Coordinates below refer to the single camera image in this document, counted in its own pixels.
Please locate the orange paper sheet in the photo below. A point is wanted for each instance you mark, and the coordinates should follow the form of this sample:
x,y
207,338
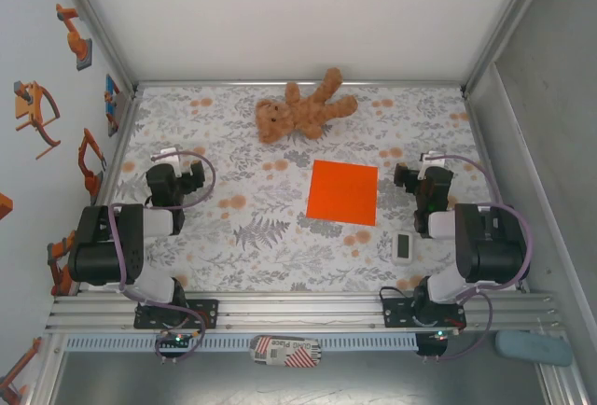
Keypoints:
x,y
342,192

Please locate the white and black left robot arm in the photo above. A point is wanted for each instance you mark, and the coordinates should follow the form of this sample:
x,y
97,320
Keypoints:
x,y
105,246

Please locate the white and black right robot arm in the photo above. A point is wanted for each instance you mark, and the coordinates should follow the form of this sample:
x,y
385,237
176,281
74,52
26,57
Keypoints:
x,y
490,251

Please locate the white digital timer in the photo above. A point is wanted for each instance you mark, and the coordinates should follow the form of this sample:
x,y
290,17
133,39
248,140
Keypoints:
x,y
402,248

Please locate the brown teddy bear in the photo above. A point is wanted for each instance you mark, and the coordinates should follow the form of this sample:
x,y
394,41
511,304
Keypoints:
x,y
303,115

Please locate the floral print tablecloth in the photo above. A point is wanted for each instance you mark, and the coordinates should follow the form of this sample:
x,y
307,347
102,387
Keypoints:
x,y
280,265

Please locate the small circuit board with LEDs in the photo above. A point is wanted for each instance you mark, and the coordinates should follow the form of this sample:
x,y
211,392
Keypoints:
x,y
436,336
177,339

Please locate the red striped printed package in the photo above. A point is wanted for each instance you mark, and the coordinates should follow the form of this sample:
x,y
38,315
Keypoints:
x,y
284,351

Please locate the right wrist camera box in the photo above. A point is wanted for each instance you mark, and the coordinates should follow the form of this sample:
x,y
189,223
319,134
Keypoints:
x,y
428,164

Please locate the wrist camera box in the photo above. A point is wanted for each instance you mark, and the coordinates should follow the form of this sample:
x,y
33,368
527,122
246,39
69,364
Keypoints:
x,y
171,160
428,164

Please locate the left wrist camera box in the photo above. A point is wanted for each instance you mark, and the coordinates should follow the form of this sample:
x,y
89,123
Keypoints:
x,y
171,160

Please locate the aluminium frame rail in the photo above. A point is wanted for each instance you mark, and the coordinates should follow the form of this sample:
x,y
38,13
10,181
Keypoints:
x,y
484,134
128,113

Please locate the blue and orange wall sticker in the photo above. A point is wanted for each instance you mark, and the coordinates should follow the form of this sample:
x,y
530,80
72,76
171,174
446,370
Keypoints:
x,y
112,101

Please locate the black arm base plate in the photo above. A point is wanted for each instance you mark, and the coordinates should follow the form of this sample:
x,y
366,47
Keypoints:
x,y
210,314
394,314

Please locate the orange claw gripper wall sticker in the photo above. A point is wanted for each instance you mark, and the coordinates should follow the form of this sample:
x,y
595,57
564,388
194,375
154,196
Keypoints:
x,y
28,111

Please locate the orange block wall sticker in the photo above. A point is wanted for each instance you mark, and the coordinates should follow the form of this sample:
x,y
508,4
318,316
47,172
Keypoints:
x,y
4,206

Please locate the aluminium frame post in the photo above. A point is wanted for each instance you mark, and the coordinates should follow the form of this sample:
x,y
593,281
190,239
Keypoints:
x,y
503,32
105,32

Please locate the wide aluminium mounting rail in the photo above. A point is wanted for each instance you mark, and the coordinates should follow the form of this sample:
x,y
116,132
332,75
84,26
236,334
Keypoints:
x,y
303,314

